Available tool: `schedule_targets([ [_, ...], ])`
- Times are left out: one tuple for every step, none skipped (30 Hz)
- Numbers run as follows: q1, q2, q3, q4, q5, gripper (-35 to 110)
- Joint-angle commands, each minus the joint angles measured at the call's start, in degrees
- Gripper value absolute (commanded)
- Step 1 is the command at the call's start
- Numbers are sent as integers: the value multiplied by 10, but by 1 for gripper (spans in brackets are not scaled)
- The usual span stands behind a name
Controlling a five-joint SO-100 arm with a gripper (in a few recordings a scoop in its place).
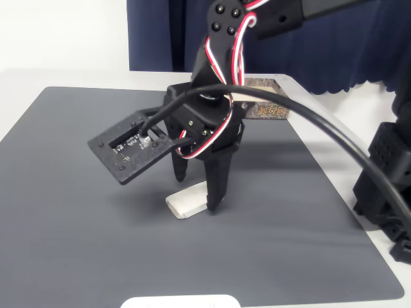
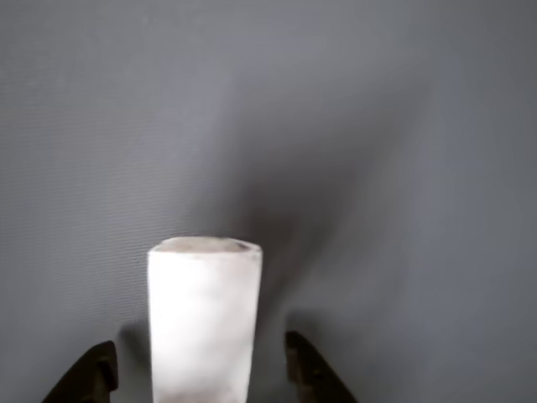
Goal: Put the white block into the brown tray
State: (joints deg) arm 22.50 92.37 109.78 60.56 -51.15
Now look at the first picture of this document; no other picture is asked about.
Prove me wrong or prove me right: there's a white eraser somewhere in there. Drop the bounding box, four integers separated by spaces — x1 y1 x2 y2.
165 181 209 220

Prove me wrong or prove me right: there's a red white servo wire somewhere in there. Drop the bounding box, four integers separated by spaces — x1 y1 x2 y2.
176 0 258 161

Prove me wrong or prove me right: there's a bark-print cardboard box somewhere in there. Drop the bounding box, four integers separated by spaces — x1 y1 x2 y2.
229 76 292 121

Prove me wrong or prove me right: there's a dark blue curtain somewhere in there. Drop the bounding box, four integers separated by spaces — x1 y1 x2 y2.
126 0 411 96

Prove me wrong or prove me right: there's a grey table mat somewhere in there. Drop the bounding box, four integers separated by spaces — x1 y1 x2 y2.
0 85 405 304

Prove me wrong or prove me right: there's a black wrist camera plate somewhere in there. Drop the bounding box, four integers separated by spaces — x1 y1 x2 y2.
87 108 179 186

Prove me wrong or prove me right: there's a white rounded object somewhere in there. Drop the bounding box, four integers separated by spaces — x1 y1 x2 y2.
120 294 241 308

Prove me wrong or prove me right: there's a black camera cable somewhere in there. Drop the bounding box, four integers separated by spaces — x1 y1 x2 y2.
138 83 411 222

